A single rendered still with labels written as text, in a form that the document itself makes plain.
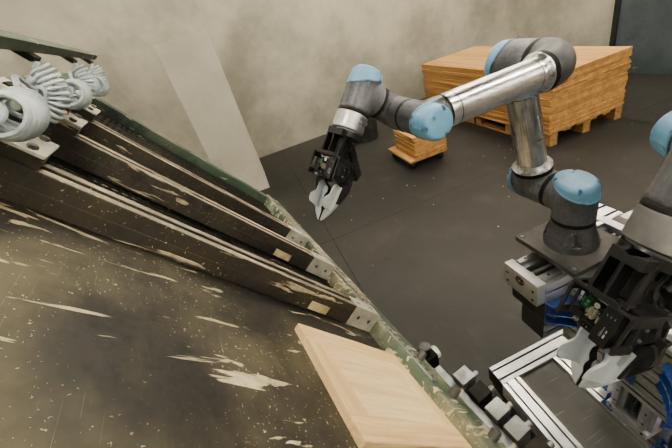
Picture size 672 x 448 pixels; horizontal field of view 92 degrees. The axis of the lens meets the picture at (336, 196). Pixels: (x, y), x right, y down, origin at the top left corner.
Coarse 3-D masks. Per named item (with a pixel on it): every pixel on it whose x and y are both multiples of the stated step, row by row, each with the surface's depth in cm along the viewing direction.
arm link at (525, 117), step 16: (496, 48) 89; (512, 48) 84; (528, 48) 80; (496, 64) 88; (512, 64) 83; (528, 96) 89; (512, 112) 95; (528, 112) 92; (512, 128) 98; (528, 128) 95; (528, 144) 98; (544, 144) 99; (528, 160) 101; (544, 160) 101; (512, 176) 112; (528, 176) 103; (544, 176) 102; (528, 192) 107
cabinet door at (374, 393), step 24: (312, 336) 79; (336, 336) 88; (312, 360) 72; (336, 360) 76; (360, 360) 84; (384, 360) 94; (336, 384) 66; (360, 384) 73; (384, 384) 80; (408, 384) 90; (360, 408) 63; (384, 408) 70; (408, 408) 77; (432, 408) 85; (360, 432) 57; (384, 432) 61; (408, 432) 66; (432, 432) 73; (456, 432) 80
